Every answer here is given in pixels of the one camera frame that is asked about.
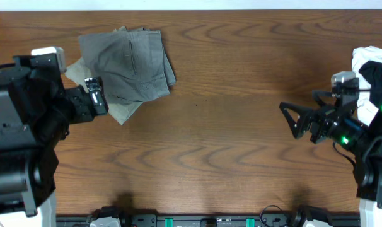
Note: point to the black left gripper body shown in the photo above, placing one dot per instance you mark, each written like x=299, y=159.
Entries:
x=77, y=109

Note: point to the white garment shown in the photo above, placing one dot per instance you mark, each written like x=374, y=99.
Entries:
x=366, y=110

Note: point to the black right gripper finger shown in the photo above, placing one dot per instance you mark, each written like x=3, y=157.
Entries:
x=318, y=95
x=298, y=117

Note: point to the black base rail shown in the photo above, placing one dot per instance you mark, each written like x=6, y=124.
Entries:
x=270, y=216

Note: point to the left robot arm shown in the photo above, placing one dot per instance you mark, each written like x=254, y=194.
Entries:
x=36, y=111

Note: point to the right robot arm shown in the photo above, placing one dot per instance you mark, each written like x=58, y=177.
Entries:
x=367, y=166

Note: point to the folded khaki shorts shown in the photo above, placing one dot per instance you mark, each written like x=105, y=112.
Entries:
x=115, y=107

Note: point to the black garment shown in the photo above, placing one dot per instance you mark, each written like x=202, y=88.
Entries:
x=372, y=73

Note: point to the grey shorts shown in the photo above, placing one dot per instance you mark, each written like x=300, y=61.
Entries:
x=161, y=75

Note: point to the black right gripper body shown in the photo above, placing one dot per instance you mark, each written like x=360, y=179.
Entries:
x=329, y=128

